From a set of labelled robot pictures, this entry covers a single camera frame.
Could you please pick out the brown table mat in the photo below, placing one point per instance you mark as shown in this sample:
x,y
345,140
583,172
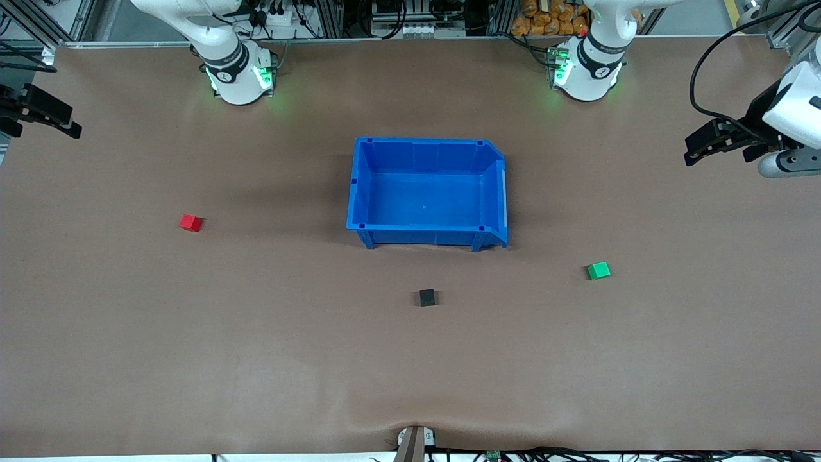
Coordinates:
x,y
192,359

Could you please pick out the metal table edge clamp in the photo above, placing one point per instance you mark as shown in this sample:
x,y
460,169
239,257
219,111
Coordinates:
x,y
410,449

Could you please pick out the blue plastic storage bin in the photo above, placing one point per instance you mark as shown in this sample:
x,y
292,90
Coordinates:
x,y
423,205

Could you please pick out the bag of orange items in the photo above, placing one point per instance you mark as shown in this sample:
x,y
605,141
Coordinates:
x,y
545,19

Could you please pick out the small red cube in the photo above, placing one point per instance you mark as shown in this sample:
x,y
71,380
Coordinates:
x,y
190,222

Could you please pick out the small green cube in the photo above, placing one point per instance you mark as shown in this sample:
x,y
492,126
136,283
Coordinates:
x,y
599,271

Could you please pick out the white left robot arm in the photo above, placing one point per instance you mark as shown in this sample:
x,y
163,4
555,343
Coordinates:
x,y
590,70

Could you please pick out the white power strip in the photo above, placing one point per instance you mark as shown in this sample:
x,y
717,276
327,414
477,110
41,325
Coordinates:
x,y
282,22

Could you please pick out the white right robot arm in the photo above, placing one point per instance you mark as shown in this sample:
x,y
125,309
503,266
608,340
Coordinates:
x,y
234,80

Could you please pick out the black control unit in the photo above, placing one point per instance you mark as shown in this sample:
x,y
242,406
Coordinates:
x,y
417,13

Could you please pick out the aluminium frame profile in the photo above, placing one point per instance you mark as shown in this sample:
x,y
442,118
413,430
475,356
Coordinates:
x,y
80,19
327,19
500,16
792,29

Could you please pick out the small black cube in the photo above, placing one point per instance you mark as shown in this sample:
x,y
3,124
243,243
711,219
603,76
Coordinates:
x,y
427,298

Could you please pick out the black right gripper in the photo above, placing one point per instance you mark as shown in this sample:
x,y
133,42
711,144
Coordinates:
x,y
14,108

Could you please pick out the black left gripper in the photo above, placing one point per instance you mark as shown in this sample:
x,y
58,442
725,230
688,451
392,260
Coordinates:
x,y
755,113

